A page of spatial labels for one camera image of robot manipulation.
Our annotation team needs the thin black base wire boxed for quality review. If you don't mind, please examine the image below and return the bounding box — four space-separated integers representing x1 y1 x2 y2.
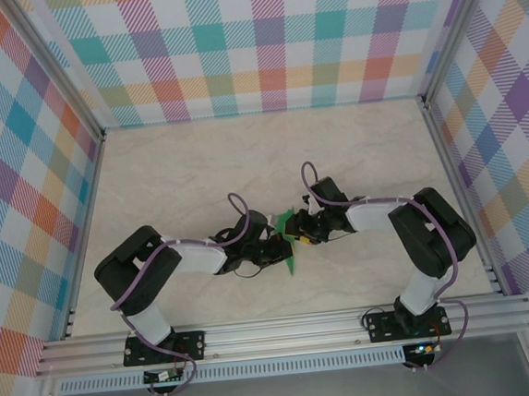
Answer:
357 305 389 333

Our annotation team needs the left circuit board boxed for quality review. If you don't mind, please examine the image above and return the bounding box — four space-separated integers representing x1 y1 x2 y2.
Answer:
143 367 184 385

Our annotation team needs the aluminium frame post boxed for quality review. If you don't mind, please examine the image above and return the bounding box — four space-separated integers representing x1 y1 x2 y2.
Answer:
5 0 107 149
411 0 510 109

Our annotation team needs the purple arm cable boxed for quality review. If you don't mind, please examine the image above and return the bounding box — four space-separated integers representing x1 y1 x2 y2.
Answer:
299 147 475 382
101 190 268 396

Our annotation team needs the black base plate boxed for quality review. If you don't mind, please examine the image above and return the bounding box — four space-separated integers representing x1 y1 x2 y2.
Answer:
366 304 452 343
121 329 210 367

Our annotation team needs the circuit board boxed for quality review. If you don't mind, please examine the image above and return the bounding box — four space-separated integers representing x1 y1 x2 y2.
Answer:
404 341 439 358
143 367 184 385

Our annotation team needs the green paper sheet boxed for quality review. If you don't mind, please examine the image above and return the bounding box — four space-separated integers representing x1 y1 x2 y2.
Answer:
272 208 303 278

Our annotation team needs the perforated white cable tray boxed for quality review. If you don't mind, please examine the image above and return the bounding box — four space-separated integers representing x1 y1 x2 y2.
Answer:
57 345 408 396

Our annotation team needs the long aluminium base rail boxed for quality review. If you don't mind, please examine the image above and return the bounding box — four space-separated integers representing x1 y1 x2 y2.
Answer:
30 293 529 379

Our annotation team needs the black gripper wire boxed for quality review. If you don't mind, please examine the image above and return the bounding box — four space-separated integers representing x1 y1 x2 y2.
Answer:
232 261 267 281
325 224 358 243

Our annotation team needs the black left gripper wire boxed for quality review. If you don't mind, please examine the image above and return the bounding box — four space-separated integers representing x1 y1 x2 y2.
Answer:
232 261 267 281

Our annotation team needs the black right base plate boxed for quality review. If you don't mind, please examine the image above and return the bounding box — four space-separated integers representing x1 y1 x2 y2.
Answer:
366 304 452 343

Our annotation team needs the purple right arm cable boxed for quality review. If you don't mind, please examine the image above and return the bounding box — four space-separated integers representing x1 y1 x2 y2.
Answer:
299 147 475 382

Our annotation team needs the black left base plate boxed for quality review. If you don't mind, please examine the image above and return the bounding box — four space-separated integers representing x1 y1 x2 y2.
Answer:
121 329 210 367

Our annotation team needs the right circuit board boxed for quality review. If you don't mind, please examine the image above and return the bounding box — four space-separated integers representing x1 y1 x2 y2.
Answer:
404 341 439 358

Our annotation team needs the black right gripper wire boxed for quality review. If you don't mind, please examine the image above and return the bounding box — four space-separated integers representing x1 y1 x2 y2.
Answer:
325 224 358 243

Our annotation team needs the aluminium side rail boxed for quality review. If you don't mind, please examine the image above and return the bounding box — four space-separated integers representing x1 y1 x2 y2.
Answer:
43 127 124 342
416 89 506 304

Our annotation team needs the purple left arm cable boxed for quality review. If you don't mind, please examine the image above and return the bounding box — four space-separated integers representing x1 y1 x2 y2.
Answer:
101 190 268 396

